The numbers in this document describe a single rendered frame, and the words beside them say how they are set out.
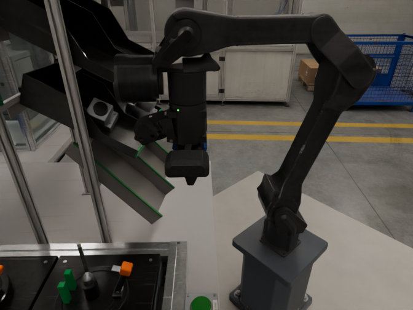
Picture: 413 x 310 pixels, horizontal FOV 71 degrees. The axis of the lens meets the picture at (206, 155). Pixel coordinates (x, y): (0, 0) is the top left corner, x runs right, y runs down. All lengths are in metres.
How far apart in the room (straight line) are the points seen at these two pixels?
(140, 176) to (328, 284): 0.58
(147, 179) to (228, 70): 3.69
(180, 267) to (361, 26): 9.23
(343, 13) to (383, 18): 1.08
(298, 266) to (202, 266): 0.32
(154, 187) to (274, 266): 0.43
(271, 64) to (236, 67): 0.51
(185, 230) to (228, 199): 0.22
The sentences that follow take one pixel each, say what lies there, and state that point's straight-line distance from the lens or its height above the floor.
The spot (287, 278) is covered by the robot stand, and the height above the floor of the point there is 1.06.
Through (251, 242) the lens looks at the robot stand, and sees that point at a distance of 0.64.
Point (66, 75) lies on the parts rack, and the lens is 0.65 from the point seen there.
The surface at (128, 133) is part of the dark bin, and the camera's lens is 0.75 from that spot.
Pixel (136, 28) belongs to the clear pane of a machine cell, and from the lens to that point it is 4.51.
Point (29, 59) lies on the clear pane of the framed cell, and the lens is 1.67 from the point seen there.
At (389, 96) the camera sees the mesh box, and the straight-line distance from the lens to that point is 4.99.
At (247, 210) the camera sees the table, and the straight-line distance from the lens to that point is 1.04.
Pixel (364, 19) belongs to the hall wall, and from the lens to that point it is 9.66.
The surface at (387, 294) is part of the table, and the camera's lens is 0.92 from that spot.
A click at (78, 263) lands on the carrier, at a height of 0.97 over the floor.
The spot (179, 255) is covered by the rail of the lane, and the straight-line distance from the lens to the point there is 0.75.
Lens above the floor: 1.52
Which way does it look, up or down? 29 degrees down
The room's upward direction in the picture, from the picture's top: straight up
